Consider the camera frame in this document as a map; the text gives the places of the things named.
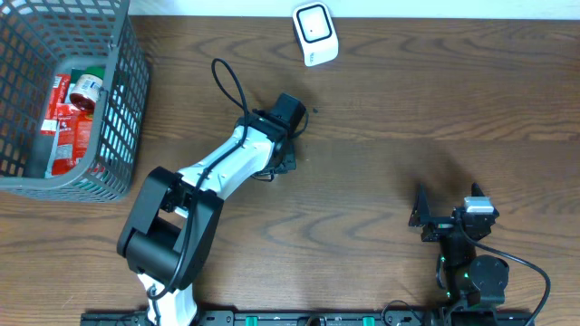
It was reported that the green lid jar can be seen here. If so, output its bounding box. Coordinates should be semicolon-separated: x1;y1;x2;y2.
68;66;105;112

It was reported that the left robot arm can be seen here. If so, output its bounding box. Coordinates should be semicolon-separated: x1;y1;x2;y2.
117;93;307;325

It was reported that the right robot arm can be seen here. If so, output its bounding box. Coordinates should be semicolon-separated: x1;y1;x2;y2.
409;184;509;326

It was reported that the white barcode scanner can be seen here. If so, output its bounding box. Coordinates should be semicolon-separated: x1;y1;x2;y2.
292;2;339;67

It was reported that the red snack packet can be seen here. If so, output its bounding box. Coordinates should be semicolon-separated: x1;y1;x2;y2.
41;74;93;178

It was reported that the green white packet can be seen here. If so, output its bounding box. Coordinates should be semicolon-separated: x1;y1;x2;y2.
70;68;84;84

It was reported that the grey plastic mesh basket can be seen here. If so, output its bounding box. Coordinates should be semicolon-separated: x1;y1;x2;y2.
1;0;150;203

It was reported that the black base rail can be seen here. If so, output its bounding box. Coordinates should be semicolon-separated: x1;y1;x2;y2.
80;309;536;326

